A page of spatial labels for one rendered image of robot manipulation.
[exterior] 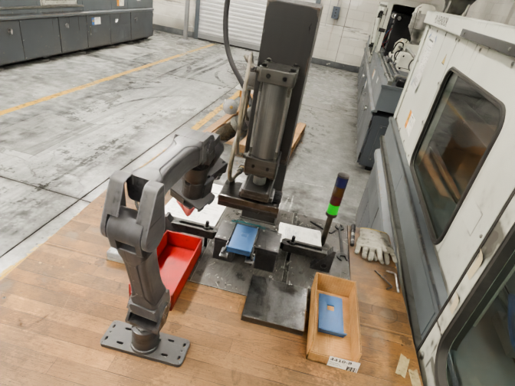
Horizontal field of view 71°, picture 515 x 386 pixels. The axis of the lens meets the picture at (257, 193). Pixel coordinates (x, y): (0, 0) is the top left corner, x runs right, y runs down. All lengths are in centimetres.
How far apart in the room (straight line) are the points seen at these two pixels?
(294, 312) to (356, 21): 938
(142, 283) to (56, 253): 52
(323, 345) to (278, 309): 15
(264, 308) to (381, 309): 37
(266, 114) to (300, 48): 18
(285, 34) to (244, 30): 950
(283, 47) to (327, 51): 922
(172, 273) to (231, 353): 31
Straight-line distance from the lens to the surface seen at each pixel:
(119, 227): 66
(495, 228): 98
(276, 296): 108
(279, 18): 97
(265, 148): 96
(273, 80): 90
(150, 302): 82
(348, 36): 1014
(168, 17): 1129
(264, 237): 116
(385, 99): 404
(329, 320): 108
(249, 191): 100
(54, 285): 114
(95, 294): 109
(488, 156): 125
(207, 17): 1077
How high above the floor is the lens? 169
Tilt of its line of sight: 30 degrees down
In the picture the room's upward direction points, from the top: 10 degrees clockwise
